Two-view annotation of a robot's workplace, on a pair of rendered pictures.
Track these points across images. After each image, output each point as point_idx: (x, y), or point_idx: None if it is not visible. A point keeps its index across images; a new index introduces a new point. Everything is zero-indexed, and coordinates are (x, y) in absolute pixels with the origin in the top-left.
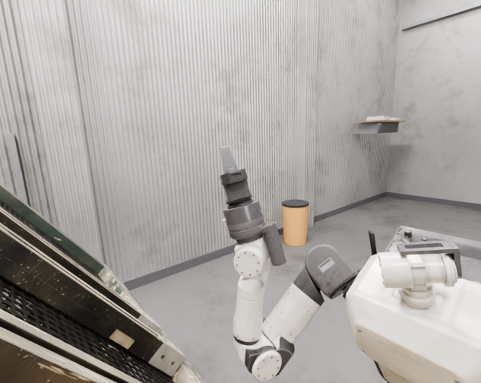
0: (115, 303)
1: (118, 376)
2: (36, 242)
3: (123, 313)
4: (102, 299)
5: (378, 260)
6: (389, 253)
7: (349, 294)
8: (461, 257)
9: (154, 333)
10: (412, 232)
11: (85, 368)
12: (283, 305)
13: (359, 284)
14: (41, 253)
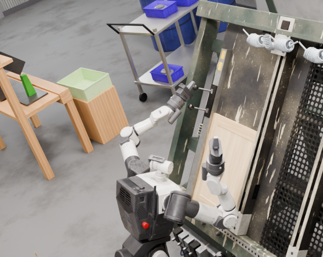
0: (309, 212)
1: (258, 147)
2: None
3: (301, 210)
4: (306, 195)
5: (159, 188)
6: (166, 162)
7: (179, 188)
8: (132, 181)
9: (296, 245)
10: (135, 191)
11: (258, 134)
12: (207, 206)
13: (174, 186)
14: (322, 159)
